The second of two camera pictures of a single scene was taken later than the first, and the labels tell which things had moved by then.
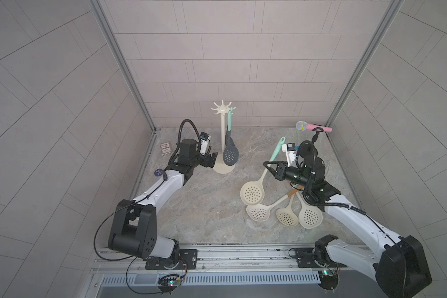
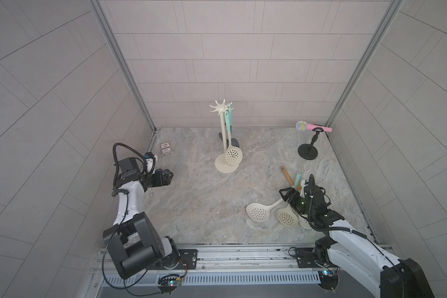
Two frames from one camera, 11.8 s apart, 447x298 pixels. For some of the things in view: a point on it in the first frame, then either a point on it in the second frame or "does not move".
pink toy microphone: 303,125 does not move
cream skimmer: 261,213 does not move
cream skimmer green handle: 252,192 -> 233,156
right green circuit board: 328,279 does not move
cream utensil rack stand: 222,167 does not move
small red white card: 166,148 does not move
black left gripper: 205,158 -> 164,179
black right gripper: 282,171 -> 290,190
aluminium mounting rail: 231,264 does not move
